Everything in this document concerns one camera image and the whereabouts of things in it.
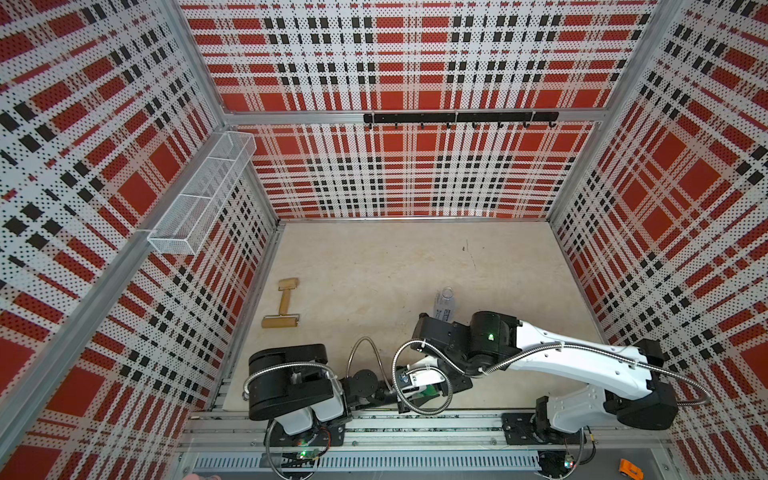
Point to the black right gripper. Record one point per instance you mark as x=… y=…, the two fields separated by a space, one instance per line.
x=460 y=383

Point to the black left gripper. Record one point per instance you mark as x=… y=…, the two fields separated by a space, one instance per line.
x=403 y=408

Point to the green plastic soda bottle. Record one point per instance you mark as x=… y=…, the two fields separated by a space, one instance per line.
x=430 y=393

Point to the clear small water bottle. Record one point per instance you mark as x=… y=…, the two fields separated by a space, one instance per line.
x=445 y=304

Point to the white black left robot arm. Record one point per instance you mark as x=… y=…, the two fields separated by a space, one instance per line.
x=294 y=387

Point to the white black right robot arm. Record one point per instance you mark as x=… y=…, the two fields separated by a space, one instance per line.
x=491 y=337

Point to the wooden double roller tool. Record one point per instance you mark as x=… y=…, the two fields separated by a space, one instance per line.
x=283 y=319

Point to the orange tool on floor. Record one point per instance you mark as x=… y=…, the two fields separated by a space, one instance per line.
x=629 y=470

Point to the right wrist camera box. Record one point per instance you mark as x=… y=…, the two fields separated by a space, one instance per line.
x=420 y=375

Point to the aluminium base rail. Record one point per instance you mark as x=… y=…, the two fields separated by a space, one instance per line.
x=383 y=444

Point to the black wall hook rail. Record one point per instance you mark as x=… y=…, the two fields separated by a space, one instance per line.
x=523 y=117

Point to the white wire mesh shelf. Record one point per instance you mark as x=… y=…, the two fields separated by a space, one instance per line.
x=187 y=223

